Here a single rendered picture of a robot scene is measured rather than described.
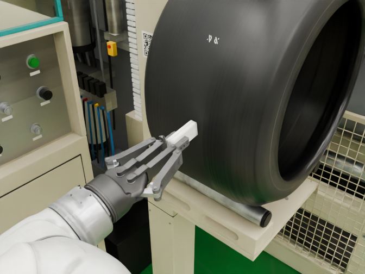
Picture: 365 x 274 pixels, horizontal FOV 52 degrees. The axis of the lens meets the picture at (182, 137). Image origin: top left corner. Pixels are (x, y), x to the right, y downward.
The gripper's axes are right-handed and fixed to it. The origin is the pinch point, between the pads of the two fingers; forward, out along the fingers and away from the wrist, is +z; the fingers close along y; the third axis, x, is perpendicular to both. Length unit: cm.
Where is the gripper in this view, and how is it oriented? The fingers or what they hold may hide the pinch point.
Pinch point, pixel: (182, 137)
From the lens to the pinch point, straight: 68.8
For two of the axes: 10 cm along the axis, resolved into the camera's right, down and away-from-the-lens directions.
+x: 0.9, 7.7, 6.4
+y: -7.5, -3.6, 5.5
